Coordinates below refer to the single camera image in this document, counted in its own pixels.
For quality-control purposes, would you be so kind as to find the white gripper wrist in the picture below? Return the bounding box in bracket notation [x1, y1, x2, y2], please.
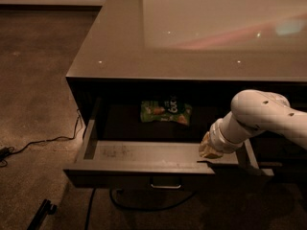
[199, 119, 243, 159]

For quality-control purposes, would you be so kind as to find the dark drawer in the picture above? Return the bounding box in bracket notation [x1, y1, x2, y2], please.
[64, 99, 273, 192]

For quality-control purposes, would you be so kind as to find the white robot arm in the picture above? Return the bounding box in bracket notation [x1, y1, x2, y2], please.
[199, 89, 307, 159]

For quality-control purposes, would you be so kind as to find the dark drawer cabinet glossy top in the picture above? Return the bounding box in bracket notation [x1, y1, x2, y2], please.
[65, 0, 307, 177]

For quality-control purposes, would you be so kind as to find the green snack bag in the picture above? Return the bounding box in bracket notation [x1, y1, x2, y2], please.
[140, 96, 192, 126]

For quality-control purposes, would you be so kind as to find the black power adapter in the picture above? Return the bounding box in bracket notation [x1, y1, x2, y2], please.
[0, 147, 11, 160]

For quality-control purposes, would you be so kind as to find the thick black floor cable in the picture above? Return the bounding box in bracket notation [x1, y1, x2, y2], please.
[108, 189, 198, 213]

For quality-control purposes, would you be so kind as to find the black cable to floor edge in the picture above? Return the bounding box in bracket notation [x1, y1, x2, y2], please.
[83, 188, 97, 230]

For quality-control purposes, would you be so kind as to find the thin black cable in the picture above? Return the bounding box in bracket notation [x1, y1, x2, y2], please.
[6, 109, 82, 156]

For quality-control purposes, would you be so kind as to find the black metal bracket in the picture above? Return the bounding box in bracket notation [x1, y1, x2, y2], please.
[27, 199, 57, 230]

